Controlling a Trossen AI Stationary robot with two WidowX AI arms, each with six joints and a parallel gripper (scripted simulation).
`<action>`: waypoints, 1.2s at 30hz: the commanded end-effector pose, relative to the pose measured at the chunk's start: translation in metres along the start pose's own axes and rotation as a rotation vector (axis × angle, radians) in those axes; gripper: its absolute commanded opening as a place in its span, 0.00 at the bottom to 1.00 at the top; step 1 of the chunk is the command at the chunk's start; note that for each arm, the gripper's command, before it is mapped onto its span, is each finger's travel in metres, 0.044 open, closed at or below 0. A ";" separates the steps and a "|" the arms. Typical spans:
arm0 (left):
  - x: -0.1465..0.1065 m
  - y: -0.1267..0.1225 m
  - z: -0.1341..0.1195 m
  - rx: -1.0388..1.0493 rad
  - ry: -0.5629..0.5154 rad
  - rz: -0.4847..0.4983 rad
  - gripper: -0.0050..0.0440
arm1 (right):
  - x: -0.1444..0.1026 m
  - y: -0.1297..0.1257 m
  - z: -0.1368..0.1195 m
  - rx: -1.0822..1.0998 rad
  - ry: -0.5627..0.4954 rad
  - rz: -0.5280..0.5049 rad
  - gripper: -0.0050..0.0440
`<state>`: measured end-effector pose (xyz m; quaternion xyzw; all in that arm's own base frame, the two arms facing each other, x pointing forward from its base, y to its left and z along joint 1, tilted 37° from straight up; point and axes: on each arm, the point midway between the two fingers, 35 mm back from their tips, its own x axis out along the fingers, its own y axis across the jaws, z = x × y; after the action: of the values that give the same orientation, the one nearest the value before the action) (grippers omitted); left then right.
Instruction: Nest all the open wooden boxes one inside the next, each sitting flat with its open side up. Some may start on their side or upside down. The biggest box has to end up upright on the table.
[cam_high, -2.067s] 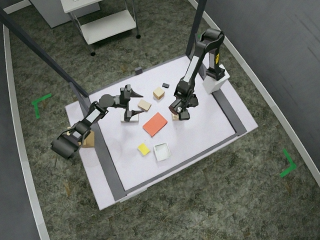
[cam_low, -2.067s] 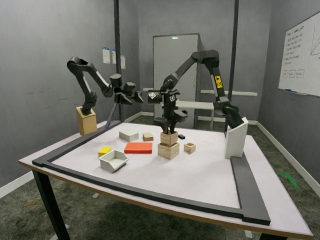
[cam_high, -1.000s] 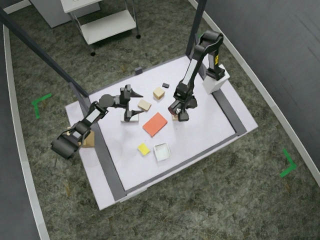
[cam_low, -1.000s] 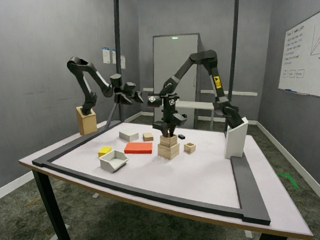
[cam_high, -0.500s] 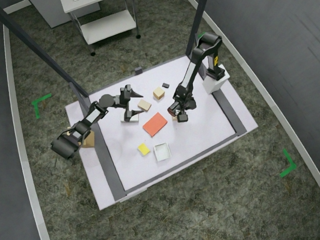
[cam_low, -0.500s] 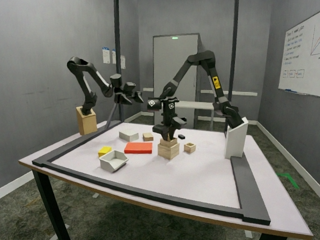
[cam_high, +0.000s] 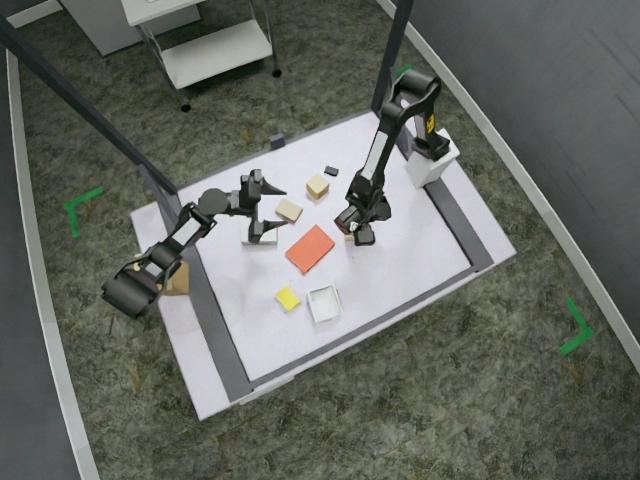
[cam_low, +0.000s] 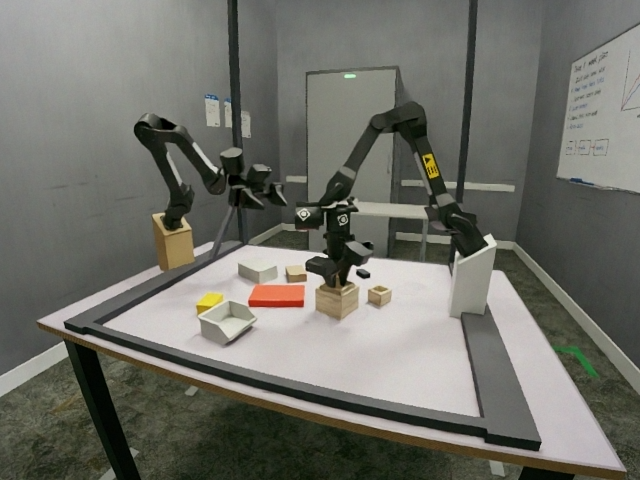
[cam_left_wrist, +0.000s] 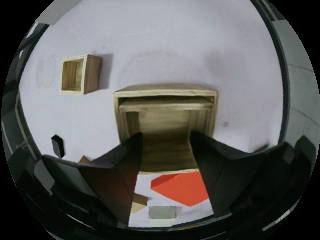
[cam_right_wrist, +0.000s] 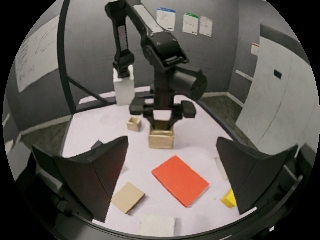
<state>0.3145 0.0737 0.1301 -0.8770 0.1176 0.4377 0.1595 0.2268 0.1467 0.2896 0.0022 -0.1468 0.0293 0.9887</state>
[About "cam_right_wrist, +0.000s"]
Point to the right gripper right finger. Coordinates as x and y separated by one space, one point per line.
250 172

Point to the yellow block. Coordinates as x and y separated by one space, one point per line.
229 199

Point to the red flat rectangular slab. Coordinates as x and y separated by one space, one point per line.
180 180

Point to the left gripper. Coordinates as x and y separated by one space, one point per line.
164 101

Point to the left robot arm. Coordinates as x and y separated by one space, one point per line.
156 41

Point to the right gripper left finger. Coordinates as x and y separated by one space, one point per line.
91 176

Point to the grey open bin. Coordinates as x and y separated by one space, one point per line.
220 168

